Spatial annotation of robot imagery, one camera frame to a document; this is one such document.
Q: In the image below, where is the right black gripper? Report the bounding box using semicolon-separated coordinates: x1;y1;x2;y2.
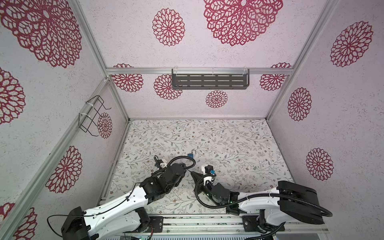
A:
192;171;222;210

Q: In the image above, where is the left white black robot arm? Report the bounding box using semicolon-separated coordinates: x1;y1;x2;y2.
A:
61;163;187;240

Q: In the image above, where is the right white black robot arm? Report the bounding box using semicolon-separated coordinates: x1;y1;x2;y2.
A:
191;172;332;234

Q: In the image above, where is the left black corrugated cable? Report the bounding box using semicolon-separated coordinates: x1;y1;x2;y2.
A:
166;155;197;172

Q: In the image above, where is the black corrugated cable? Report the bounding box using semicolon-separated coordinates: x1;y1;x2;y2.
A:
166;155;197;172
193;175;333;240

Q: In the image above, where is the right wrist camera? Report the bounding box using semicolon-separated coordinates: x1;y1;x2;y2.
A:
201;164;216;185

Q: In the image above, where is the left thin black cable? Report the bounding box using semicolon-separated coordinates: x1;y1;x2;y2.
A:
46;181;142;238

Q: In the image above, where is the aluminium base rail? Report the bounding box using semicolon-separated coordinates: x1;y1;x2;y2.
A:
109;214;332;240

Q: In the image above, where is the grey slotted wall shelf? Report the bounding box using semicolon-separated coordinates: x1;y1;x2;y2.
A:
171;69;250;90

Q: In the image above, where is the black wire wall basket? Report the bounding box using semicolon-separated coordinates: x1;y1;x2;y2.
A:
78;95;112;138

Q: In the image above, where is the right black corrugated cable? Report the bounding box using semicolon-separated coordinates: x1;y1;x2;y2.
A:
193;175;333;240

